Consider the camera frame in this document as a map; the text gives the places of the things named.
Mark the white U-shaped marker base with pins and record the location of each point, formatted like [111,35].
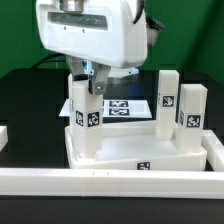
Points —
[121,108]

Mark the white desk top tray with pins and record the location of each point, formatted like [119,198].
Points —
[134,146]

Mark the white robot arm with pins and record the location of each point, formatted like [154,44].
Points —
[108,33]

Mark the white L-shaped obstacle fence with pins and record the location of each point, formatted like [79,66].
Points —
[111,183]

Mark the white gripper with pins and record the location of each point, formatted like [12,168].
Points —
[109,32]

